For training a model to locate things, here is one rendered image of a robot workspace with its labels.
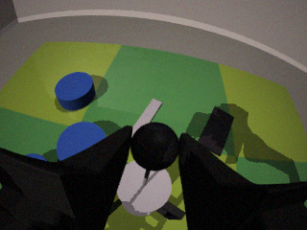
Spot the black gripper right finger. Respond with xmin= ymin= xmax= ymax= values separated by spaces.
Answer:
xmin=177 ymin=133 xmax=307 ymax=230

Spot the glass french press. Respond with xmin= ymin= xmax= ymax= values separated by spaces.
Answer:
xmin=116 ymin=123 xmax=185 ymax=219

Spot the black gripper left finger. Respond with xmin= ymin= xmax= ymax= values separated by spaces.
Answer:
xmin=0 ymin=126 xmax=133 ymax=230

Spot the blue cylinder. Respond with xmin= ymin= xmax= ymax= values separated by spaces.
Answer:
xmin=55 ymin=72 xmax=96 ymax=110
xmin=57 ymin=122 xmax=106 ymax=161
xmin=24 ymin=153 xmax=49 ymax=161

